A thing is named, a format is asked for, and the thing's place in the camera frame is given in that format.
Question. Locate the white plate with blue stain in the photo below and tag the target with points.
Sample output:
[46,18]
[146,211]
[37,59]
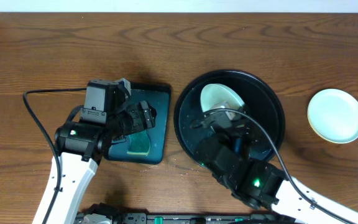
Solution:
[218,95]

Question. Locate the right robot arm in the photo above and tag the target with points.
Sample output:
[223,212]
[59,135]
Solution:
[258,183]

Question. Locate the round black tray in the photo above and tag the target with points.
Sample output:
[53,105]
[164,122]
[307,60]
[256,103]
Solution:
[262,104]

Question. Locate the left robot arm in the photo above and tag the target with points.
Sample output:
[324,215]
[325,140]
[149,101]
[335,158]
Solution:
[77,152]

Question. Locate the black rectangular water tray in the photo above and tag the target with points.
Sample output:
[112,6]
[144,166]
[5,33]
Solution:
[158,96]

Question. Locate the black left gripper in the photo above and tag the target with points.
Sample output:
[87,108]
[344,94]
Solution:
[147,115]

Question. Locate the pale green plate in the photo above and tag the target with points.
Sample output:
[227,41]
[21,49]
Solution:
[334,114]

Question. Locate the yellow plate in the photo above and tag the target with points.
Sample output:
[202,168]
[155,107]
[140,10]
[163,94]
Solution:
[316,132]

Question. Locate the green yellow sponge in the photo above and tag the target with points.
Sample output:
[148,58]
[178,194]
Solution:
[139,144]

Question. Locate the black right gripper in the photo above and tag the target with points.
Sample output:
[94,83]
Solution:
[247,130]

